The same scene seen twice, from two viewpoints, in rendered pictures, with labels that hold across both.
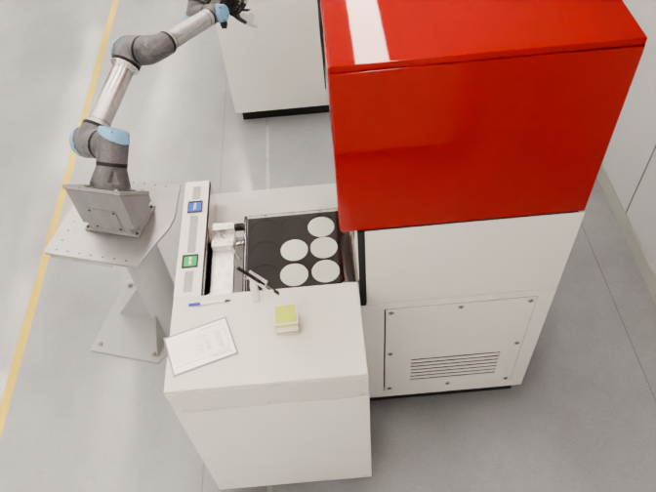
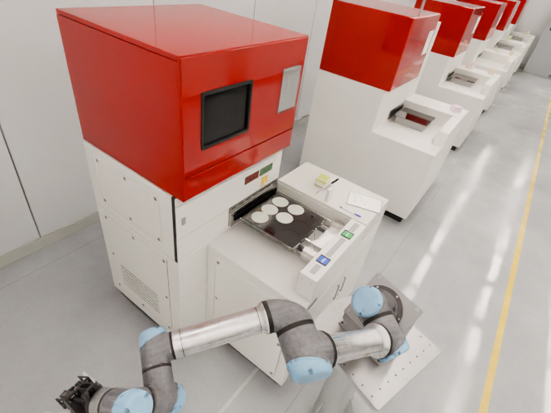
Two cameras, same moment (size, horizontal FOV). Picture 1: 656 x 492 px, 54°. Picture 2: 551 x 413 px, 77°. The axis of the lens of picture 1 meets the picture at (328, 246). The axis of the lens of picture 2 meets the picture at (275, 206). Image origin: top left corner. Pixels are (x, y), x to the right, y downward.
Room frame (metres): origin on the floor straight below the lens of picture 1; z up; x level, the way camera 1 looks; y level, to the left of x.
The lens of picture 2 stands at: (2.87, 0.86, 2.15)
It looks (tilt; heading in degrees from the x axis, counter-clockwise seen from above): 37 degrees down; 210
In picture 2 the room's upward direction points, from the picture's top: 10 degrees clockwise
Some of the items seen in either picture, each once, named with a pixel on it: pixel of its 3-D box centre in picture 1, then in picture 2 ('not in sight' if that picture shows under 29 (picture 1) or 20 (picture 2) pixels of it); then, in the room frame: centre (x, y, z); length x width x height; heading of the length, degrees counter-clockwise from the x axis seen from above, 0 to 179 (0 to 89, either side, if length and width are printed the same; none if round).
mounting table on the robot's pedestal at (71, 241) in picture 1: (124, 227); (366, 344); (1.79, 0.83, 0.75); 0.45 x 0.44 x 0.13; 72
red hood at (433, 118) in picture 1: (445, 60); (193, 88); (1.65, -0.42, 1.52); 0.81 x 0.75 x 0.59; 179
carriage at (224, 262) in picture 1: (223, 266); (324, 242); (1.45, 0.39, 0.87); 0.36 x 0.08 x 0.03; 179
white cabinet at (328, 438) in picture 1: (282, 341); (293, 276); (1.39, 0.23, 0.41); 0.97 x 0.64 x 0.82; 179
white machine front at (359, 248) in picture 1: (349, 184); (234, 197); (1.66, -0.10, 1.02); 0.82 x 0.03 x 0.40; 179
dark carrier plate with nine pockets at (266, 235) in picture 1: (294, 250); (284, 218); (1.47, 0.12, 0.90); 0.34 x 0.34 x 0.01; 89
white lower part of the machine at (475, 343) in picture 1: (431, 273); (191, 247); (1.65, -0.44, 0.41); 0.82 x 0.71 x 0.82; 179
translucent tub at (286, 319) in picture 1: (286, 319); (322, 181); (1.11, 0.15, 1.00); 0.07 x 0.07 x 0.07; 1
